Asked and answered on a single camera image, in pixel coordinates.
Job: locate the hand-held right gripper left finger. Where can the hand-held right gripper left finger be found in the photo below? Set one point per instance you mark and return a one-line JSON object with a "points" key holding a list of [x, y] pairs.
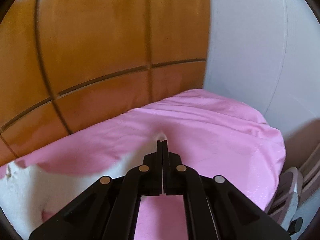
{"points": [[159, 160]]}

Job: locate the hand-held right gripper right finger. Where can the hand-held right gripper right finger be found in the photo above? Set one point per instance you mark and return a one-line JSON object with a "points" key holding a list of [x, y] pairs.
{"points": [[165, 160]]}

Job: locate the white knit sweater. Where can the white knit sweater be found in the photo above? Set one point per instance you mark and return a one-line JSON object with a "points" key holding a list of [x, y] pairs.
{"points": [[75, 187]]}

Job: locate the pink blanket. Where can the pink blanket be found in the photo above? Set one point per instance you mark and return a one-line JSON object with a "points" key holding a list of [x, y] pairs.
{"points": [[200, 130]]}

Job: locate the grey slatted plastic chair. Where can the grey slatted plastic chair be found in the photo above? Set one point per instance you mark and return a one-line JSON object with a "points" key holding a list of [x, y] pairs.
{"points": [[287, 187]]}

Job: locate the black round knob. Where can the black round knob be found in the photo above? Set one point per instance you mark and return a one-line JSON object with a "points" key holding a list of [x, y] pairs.
{"points": [[296, 225]]}

